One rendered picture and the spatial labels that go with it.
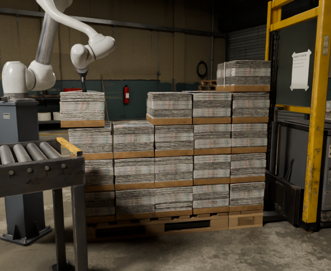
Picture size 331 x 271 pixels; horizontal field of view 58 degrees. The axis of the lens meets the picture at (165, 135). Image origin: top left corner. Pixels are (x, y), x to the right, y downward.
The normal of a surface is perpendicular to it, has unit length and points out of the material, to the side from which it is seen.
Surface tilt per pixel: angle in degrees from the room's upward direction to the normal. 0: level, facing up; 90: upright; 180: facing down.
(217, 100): 90
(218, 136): 89
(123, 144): 90
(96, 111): 90
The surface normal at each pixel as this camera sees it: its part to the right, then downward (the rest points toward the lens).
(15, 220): -0.40, 0.15
